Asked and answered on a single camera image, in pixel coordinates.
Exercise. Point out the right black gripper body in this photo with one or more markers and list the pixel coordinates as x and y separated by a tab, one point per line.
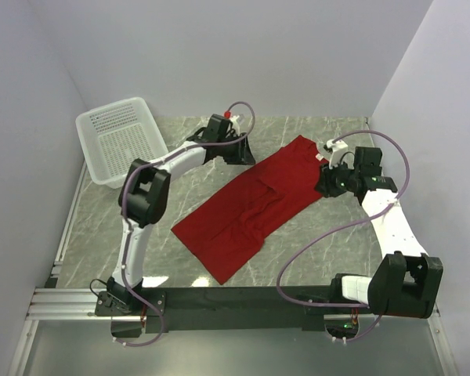
342	179

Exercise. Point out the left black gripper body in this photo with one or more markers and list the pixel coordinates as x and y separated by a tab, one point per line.
227	152

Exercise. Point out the red t shirt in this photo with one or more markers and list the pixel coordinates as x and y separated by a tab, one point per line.
230	228

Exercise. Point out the white plastic perforated basket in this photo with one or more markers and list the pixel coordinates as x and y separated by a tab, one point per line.
113	136

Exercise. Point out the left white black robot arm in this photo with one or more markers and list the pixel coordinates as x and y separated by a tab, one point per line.
144	196

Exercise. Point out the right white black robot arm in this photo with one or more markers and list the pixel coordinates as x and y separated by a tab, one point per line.
407	280

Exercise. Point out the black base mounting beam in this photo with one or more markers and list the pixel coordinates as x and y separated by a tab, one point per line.
220	308

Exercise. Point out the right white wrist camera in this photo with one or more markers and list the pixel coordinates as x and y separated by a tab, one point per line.
337	150

